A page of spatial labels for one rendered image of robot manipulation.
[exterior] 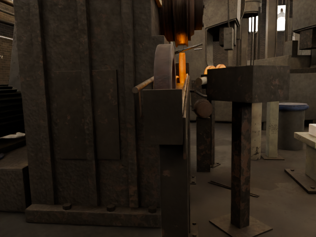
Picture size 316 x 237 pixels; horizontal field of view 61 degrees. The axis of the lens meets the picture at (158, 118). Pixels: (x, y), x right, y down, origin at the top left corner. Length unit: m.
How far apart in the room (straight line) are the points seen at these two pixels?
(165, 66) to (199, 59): 3.87
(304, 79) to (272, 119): 1.71
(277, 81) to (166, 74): 0.69
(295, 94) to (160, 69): 3.54
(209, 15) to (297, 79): 1.60
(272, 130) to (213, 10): 2.51
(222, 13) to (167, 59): 3.92
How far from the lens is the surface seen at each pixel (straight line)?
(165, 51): 0.54
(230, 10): 4.41
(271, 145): 2.47
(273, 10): 10.84
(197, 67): 4.38
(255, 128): 2.35
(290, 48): 5.55
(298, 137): 2.02
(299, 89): 4.02
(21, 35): 1.45
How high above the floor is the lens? 0.67
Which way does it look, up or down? 8 degrees down
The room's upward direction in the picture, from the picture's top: 1 degrees counter-clockwise
